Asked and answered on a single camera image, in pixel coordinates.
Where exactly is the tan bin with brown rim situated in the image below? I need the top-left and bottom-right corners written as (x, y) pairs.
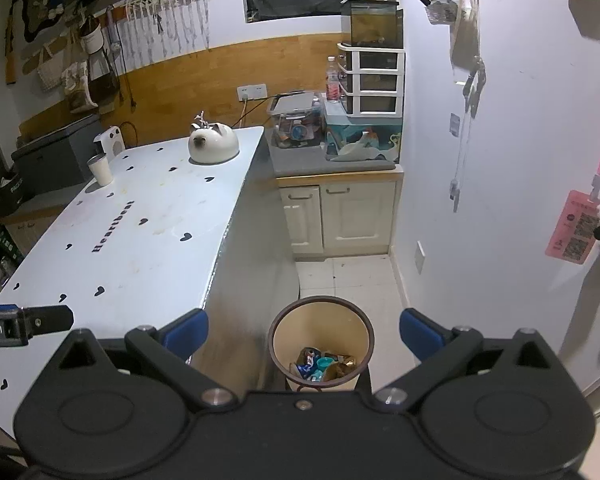
top-left (268, 296), bottom-right (376, 392)

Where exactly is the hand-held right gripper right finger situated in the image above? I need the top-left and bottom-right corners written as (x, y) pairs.
top-left (369, 308), bottom-right (559, 414)

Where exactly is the small white bag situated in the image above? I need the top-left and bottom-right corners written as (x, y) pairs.
top-left (78, 17), bottom-right (105, 56)

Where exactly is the green crate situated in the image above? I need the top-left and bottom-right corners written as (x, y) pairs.
top-left (0, 224), bottom-right (24, 276)

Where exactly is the water bottle with pink label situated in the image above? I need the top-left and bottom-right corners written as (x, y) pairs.
top-left (325, 57), bottom-right (342, 101)

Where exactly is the grey storage box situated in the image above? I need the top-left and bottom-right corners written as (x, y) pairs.
top-left (10, 113), bottom-right (104, 196)

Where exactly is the dark brown tote bag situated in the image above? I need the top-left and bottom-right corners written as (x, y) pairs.
top-left (87, 52), bottom-right (121, 106)

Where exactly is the glass fish tank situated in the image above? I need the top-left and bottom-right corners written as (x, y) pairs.
top-left (340, 0), bottom-right (404, 49)

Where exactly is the pink card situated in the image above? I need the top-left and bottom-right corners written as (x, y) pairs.
top-left (544, 189), bottom-right (600, 264)

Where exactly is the teal plastic bin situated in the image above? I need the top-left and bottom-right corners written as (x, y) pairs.
top-left (322, 99), bottom-right (401, 164)

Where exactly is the white cup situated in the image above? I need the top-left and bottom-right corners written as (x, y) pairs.
top-left (86, 153), bottom-right (115, 187)

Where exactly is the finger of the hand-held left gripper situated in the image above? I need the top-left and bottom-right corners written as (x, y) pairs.
top-left (22, 304), bottom-right (75, 335)

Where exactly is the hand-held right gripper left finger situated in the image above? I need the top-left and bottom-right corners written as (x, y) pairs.
top-left (55, 308), bottom-right (239, 407)

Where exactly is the printed tote bag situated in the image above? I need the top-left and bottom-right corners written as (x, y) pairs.
top-left (59, 59), bottom-right (100, 114)

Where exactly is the torn corrugated cardboard piece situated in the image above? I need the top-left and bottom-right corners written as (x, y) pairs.
top-left (325, 354), bottom-right (357, 382)

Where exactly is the white macrame wall hanging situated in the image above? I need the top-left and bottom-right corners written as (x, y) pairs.
top-left (124, 0), bottom-right (219, 69)

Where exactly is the black paper bag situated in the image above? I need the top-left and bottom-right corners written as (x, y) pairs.
top-left (0, 169), bottom-right (26, 216)

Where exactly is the clear plastic cage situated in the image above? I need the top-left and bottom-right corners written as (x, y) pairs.
top-left (265, 90), bottom-right (326, 150)

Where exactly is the white door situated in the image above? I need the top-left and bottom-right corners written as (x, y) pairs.
top-left (278, 172), bottom-right (405, 261)

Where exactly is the blue wrapper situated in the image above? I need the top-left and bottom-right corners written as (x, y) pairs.
top-left (295, 347), bottom-right (321, 379)

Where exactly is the dark-edged wall rug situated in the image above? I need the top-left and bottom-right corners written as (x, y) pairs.
top-left (18, 0), bottom-right (117, 44)

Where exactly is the plain canvas tote bag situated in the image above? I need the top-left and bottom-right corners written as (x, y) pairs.
top-left (35, 44), bottom-right (61, 92)

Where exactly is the white cat-shaped pot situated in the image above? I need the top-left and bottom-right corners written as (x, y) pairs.
top-left (187, 112), bottom-right (240, 165)

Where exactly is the small clear pouch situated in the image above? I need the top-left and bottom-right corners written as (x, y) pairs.
top-left (419, 0), bottom-right (459, 25)

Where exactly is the small white heater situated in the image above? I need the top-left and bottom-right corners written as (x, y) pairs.
top-left (92, 125), bottom-right (126, 164)

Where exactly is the white drawer unit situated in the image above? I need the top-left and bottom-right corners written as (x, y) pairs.
top-left (336, 42), bottom-right (406, 119)

